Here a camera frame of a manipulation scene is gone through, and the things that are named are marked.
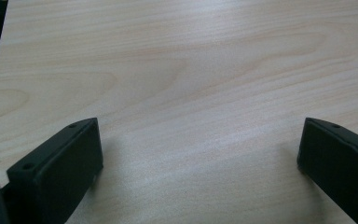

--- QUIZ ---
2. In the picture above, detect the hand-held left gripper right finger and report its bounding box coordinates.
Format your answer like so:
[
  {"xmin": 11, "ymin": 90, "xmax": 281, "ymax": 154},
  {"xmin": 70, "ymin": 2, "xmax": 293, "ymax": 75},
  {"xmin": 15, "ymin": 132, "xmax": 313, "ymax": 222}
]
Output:
[{"xmin": 296, "ymin": 117, "xmax": 358, "ymax": 224}]

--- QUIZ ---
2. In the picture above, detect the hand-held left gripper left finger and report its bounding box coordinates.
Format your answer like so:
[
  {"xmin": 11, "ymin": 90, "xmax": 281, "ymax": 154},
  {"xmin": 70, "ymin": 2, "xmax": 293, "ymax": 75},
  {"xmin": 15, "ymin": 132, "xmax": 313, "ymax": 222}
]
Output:
[{"xmin": 1, "ymin": 117, "xmax": 104, "ymax": 224}]

